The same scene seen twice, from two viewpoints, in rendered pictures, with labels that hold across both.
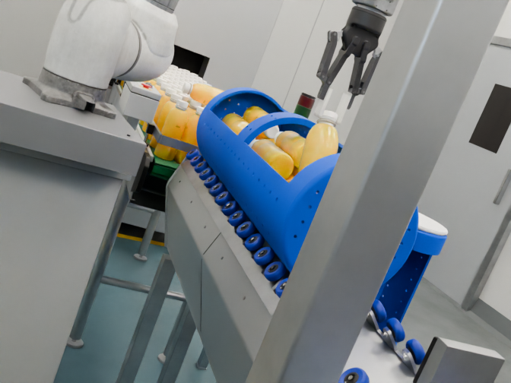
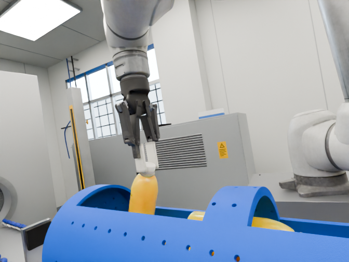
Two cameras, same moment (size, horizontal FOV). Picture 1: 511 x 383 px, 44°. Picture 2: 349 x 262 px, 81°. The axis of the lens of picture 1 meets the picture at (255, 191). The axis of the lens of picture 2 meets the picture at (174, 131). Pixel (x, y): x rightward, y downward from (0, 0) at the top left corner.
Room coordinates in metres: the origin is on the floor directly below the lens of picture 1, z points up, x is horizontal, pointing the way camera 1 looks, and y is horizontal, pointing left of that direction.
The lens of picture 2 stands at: (1.84, -0.31, 1.34)
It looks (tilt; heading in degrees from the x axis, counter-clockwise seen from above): 1 degrees up; 146
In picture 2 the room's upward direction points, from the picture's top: 9 degrees counter-clockwise
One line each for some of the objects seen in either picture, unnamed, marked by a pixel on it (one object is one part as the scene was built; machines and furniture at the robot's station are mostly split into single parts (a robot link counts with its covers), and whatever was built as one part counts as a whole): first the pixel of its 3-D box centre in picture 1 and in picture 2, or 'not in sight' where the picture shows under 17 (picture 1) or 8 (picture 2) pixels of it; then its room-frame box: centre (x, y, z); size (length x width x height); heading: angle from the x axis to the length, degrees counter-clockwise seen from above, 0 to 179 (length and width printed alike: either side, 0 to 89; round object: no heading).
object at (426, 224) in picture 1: (406, 215); not in sight; (2.04, -0.48, 1.03); 0.28 x 0.28 x 0.01
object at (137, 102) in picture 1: (139, 99); not in sight; (2.16, 0.48, 1.05); 0.20 x 0.10 x 0.10; 21
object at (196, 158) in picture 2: not in sight; (158, 191); (-0.33, 0.80, 0.72); 2.15 x 0.54 x 1.45; 28
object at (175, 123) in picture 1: (172, 131); not in sight; (2.12, 0.33, 0.99); 0.07 x 0.07 x 0.19
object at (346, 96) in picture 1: (341, 107); (139, 158); (1.36, -0.11, 1.30); 0.03 x 0.01 x 0.07; 21
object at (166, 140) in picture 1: (216, 156); not in sight; (2.14, 0.17, 0.96); 0.40 x 0.01 x 0.03; 111
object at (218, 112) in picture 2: not in sight; (211, 114); (0.39, 1.15, 1.48); 0.24 x 0.12 x 0.08; 36
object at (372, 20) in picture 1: (361, 33); (136, 96); (1.35, -0.08, 1.45); 0.08 x 0.07 x 0.09; 111
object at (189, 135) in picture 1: (192, 137); not in sight; (2.15, 0.27, 0.99); 0.07 x 0.07 x 0.19
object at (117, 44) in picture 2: not in sight; (125, 25); (1.36, -0.09, 1.64); 0.13 x 0.11 x 0.16; 162
